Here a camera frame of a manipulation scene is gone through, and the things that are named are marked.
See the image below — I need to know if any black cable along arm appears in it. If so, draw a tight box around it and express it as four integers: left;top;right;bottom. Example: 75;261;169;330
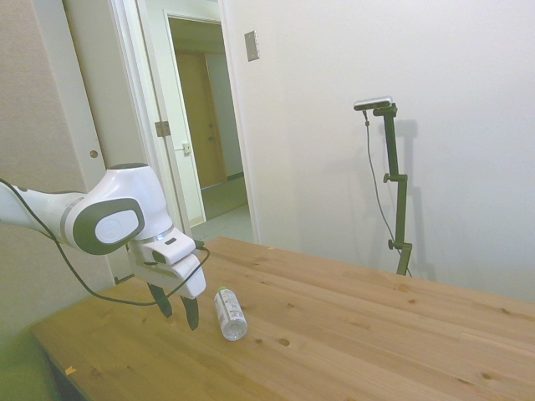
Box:
0;177;211;307

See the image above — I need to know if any brown wooden hallway door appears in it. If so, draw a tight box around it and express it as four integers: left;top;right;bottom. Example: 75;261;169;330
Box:
174;48;229;190

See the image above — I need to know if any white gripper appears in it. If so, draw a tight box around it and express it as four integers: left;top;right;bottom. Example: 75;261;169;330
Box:
127;241;207;332

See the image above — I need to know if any grey exterior camera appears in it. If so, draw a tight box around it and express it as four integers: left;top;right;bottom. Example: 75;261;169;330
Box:
353;95;395;113

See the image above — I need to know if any clear bottle with green cap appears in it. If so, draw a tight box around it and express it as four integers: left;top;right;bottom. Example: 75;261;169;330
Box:
213;286;248;342

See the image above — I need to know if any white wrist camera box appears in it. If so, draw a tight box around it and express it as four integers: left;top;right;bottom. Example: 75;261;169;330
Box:
140;230;198;266

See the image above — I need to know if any white closet door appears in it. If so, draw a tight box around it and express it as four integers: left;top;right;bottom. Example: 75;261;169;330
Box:
62;0;139;289

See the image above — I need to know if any grey metal wall plate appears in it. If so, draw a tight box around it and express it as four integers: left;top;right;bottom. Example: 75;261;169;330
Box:
243;29;261;63

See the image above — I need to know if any black camera stand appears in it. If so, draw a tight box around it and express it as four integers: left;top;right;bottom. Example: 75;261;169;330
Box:
371;104;414;277

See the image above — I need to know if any white open door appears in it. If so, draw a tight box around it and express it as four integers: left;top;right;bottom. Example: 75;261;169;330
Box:
144;11;206;247

